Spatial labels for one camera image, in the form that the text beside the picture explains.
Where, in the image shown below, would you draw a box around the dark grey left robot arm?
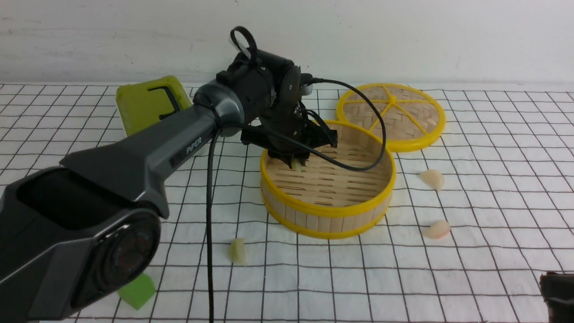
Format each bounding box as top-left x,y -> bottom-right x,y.
1,50 -> 313,323

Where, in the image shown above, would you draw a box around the green dumpling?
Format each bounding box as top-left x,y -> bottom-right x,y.
290,157 -> 305,172
228,238 -> 247,266

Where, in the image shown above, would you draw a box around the white dumpling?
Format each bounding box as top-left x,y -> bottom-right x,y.
418,169 -> 445,192
422,219 -> 451,240

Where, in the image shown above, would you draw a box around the green foam cube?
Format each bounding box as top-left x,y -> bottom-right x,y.
117,273 -> 157,310

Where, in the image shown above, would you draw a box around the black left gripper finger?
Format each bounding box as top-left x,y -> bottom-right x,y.
267,149 -> 310,168
305,118 -> 338,148

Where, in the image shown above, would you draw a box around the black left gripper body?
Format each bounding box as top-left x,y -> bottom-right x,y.
217,50 -> 309,145

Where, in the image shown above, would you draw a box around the green lid storage box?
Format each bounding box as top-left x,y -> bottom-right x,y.
116,76 -> 192,136

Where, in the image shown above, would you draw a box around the bamboo steamer tray yellow rim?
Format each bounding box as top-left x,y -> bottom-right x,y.
260,120 -> 397,240

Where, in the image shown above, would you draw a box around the white grid tablecloth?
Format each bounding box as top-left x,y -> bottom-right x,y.
0,81 -> 574,323

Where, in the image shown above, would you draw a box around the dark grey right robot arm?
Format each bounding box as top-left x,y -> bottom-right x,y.
539,272 -> 574,323

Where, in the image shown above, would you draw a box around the bamboo steamer lid yellow rim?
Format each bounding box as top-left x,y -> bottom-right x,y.
335,83 -> 447,153

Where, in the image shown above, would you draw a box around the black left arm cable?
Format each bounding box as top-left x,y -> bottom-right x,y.
205,26 -> 387,323

